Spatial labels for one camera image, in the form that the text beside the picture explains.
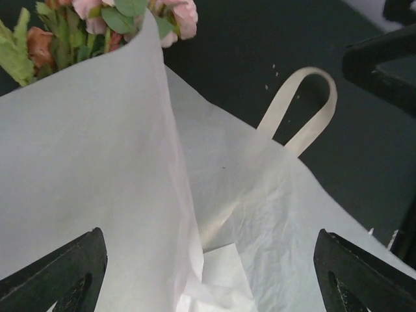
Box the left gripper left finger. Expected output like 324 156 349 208
1 227 107 311

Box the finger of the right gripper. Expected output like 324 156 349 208
342 24 415 114

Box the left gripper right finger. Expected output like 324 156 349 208
313 229 415 312

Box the cream printed ribbon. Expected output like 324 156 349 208
257 67 337 157

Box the white flower bouquet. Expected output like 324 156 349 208
1 14 415 311

